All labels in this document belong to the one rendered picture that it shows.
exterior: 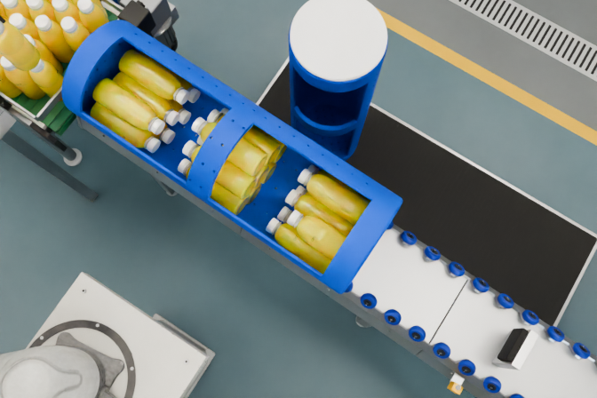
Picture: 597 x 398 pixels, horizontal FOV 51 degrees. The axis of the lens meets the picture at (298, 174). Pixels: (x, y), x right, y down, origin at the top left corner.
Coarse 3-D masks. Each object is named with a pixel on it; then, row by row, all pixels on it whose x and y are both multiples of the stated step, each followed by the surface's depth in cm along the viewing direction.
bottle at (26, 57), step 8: (8, 24) 143; (0, 32) 141; (8, 32) 143; (16, 32) 145; (0, 40) 142; (8, 40) 143; (16, 40) 145; (24, 40) 149; (0, 48) 144; (8, 48) 145; (16, 48) 147; (24, 48) 149; (32, 48) 154; (8, 56) 148; (16, 56) 149; (24, 56) 151; (32, 56) 154; (16, 64) 153; (24, 64) 154; (32, 64) 156
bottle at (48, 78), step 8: (48, 64) 172; (32, 72) 170; (40, 72) 170; (48, 72) 171; (56, 72) 175; (40, 80) 172; (48, 80) 173; (56, 80) 176; (48, 88) 176; (56, 88) 178
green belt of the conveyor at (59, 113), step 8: (112, 16) 193; (64, 64) 189; (64, 72) 189; (24, 96) 187; (48, 96) 187; (24, 104) 186; (32, 104) 186; (40, 104) 186; (56, 104) 186; (64, 104) 186; (32, 112) 185; (56, 112) 185; (64, 112) 185; (40, 120) 185; (48, 120) 185; (56, 120) 185; (64, 120) 186; (72, 120) 188; (56, 128) 185; (64, 128) 187
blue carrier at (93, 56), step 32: (96, 32) 156; (128, 32) 159; (96, 64) 154; (192, 64) 161; (64, 96) 159; (224, 96) 154; (96, 128) 164; (224, 128) 149; (288, 128) 155; (160, 160) 170; (224, 160) 148; (288, 160) 172; (320, 160) 150; (192, 192) 158; (288, 192) 173; (384, 192) 150; (256, 224) 166; (384, 224) 143; (288, 256) 152; (352, 256) 143
